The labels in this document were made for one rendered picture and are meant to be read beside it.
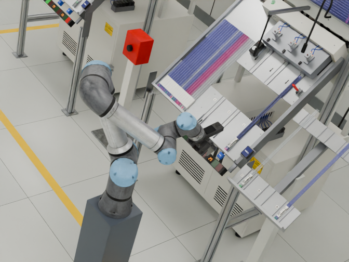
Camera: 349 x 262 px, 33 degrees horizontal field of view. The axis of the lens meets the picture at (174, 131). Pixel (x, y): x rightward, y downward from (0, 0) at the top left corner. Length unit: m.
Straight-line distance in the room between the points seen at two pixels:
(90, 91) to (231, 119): 0.89
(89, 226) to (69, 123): 1.38
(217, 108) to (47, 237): 1.11
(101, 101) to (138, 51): 1.22
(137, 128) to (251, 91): 1.39
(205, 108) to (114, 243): 0.83
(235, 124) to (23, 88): 1.81
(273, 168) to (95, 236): 1.00
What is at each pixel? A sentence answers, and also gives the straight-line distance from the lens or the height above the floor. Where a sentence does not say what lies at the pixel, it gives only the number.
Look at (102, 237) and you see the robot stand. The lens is 2.66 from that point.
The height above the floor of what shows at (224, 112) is 0.81.
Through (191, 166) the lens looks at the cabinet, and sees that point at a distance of 3.59.
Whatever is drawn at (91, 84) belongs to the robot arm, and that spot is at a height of 1.14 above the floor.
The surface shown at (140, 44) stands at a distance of 3.44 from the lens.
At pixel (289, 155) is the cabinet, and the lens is 3.20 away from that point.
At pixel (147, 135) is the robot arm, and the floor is 0.98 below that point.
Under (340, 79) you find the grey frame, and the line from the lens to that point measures 2.99.
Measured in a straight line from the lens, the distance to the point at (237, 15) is 3.24.
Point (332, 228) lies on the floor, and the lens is 3.90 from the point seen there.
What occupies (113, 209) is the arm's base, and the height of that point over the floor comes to 0.59.
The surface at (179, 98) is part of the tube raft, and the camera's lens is 3.08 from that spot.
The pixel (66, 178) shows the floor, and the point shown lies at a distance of 3.57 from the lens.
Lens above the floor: 2.38
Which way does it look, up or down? 35 degrees down
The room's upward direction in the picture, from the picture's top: 17 degrees clockwise
